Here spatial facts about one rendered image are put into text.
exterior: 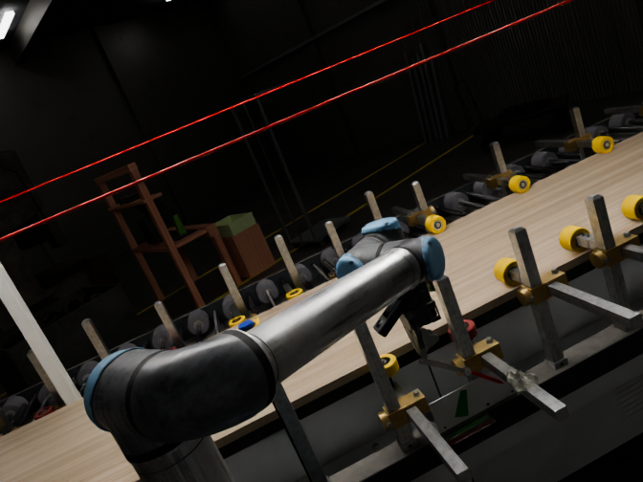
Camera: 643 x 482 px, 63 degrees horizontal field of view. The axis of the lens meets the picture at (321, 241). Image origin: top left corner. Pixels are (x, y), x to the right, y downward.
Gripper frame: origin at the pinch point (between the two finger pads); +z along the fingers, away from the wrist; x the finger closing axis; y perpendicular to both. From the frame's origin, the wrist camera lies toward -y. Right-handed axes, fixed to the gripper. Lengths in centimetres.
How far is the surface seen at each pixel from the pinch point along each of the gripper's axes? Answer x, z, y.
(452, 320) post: 6.1, -1.3, 12.9
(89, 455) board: 50, 7, -101
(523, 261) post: 6.1, -7.4, 37.8
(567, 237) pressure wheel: 25, 2, 65
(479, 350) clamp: 6.3, 10.9, 17.6
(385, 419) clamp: 5.9, 15.8, -14.2
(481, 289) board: 31.7, 7.9, 34.9
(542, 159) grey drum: 153, 15, 149
